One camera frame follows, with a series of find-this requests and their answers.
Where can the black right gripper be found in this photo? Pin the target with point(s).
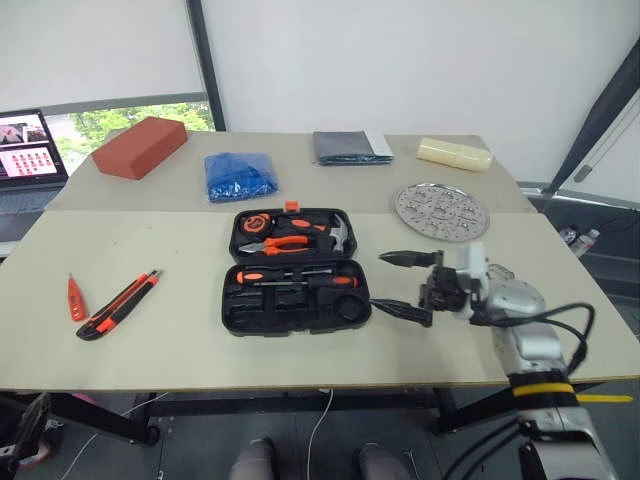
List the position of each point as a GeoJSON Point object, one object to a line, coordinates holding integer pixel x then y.
{"type": "Point", "coordinates": [442, 292]}

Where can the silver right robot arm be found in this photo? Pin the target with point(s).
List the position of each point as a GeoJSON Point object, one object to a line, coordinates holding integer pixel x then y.
{"type": "Point", "coordinates": [530, 345]}

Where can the black plastic tool case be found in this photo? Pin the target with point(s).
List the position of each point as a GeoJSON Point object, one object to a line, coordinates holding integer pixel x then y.
{"type": "Point", "coordinates": [280, 315]}

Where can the cream cylindrical case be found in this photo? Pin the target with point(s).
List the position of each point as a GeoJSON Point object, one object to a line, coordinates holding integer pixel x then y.
{"type": "Point", "coordinates": [454, 155]}

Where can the perforated round metal plate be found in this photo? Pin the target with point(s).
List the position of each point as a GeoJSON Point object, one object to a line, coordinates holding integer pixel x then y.
{"type": "Point", "coordinates": [441, 212]}

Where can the white card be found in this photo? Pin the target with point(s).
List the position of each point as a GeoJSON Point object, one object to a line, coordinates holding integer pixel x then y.
{"type": "Point", "coordinates": [378, 143]}

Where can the folded grey cloth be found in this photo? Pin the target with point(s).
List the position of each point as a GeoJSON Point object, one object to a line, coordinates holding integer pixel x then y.
{"type": "Point", "coordinates": [340, 146]}

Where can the orange black tape measure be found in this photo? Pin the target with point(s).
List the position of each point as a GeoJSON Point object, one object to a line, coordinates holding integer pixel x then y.
{"type": "Point", "coordinates": [255, 223]}

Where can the dark rounded shape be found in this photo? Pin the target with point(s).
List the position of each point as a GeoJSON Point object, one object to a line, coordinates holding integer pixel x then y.
{"type": "Point", "coordinates": [252, 460]}
{"type": "Point", "coordinates": [381, 462]}

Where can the blue plastic bag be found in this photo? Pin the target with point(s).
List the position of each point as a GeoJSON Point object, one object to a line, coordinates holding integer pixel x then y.
{"type": "Point", "coordinates": [241, 176]}

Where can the black diagonal beam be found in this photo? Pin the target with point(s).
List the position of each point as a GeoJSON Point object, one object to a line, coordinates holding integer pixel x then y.
{"type": "Point", "coordinates": [600, 115]}

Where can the orange black utility knife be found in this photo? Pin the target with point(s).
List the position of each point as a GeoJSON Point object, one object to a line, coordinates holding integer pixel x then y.
{"type": "Point", "coordinates": [117, 309]}

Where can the red-brown foam brick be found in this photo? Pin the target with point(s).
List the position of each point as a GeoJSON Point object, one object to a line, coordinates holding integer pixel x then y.
{"type": "Point", "coordinates": [137, 147]}

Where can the orange voltage tester pen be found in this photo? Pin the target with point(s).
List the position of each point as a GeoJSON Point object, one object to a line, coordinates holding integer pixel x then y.
{"type": "Point", "coordinates": [76, 300]}

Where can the open laptop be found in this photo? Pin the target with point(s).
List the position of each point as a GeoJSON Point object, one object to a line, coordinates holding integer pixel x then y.
{"type": "Point", "coordinates": [27, 150]}

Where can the dark elongated object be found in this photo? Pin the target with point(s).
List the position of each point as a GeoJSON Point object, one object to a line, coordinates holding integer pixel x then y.
{"type": "Point", "coordinates": [29, 425]}

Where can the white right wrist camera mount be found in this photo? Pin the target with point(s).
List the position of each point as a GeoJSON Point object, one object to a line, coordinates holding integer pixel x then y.
{"type": "Point", "coordinates": [474, 265]}

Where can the black table frame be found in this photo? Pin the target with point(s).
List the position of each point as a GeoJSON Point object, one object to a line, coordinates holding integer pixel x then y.
{"type": "Point", "coordinates": [300, 400]}

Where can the black window frame post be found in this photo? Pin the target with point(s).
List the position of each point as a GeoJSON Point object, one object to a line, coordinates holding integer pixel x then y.
{"type": "Point", "coordinates": [207, 65]}

